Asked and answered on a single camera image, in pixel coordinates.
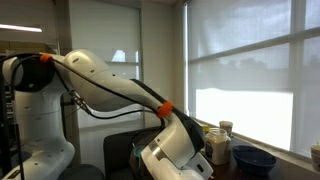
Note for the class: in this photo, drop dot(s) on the dark blue bowl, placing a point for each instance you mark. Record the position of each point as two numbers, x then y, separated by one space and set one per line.
253 160

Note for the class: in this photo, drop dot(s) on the patterned paper cup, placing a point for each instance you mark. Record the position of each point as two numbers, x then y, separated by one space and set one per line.
227 126

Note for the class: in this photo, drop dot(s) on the teal measuring cup near edge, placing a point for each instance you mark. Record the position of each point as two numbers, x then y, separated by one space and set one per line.
137 150

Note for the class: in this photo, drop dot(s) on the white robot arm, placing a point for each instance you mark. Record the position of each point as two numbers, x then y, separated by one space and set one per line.
37 81

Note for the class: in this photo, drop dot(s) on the clear jar of rice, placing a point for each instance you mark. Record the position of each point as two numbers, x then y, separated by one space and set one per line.
217 146

